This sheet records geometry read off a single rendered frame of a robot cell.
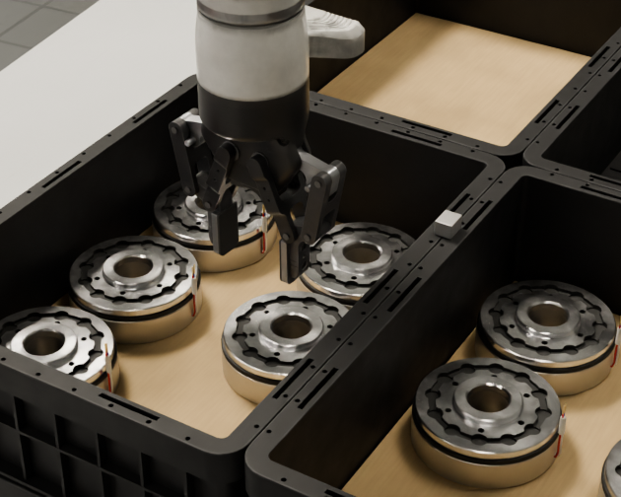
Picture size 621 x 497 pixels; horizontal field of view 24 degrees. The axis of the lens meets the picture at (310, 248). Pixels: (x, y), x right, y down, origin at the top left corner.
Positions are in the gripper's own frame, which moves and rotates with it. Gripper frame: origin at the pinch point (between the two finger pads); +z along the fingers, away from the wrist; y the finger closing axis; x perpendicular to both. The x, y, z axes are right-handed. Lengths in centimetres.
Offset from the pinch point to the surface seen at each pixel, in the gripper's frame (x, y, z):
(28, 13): 151, -187, 93
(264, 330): -1.9, 1.8, 5.7
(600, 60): 39.7, 7.8, -0.3
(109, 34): 52, -64, 23
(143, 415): -19.2, 5.7, -0.7
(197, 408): -8.2, 0.4, 9.4
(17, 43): 138, -177, 93
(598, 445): 5.0, 25.7, 9.5
